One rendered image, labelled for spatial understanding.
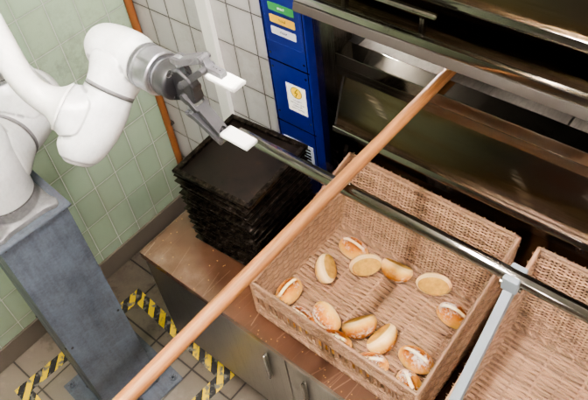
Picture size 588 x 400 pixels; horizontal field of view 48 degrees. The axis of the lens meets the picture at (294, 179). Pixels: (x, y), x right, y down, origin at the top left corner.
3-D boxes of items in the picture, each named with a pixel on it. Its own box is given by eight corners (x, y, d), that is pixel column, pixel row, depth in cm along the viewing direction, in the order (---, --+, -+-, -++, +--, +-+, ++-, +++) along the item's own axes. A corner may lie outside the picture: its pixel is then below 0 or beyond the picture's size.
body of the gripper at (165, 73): (174, 46, 125) (208, 63, 121) (184, 82, 132) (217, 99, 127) (143, 67, 122) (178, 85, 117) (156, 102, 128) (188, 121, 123)
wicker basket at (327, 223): (353, 207, 218) (349, 147, 198) (512, 295, 190) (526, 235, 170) (252, 312, 195) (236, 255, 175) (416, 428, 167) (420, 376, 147)
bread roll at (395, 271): (410, 270, 189) (403, 288, 190) (417, 270, 195) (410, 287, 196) (380, 256, 194) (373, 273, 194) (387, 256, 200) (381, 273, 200)
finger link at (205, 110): (180, 94, 123) (178, 96, 124) (220, 141, 124) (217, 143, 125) (196, 82, 125) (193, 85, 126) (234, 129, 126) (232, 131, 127)
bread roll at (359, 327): (377, 314, 181) (382, 334, 180) (373, 312, 187) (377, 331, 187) (341, 325, 180) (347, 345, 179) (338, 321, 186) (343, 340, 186)
